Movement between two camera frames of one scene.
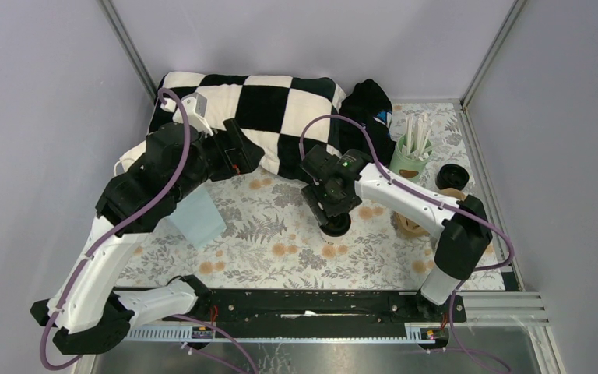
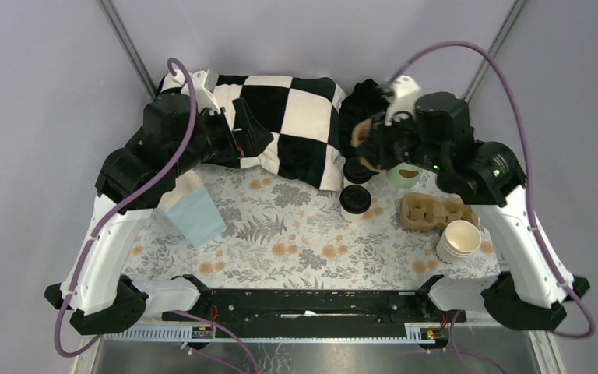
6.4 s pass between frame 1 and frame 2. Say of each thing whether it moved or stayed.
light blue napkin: stayed
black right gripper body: moved
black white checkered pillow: stayed
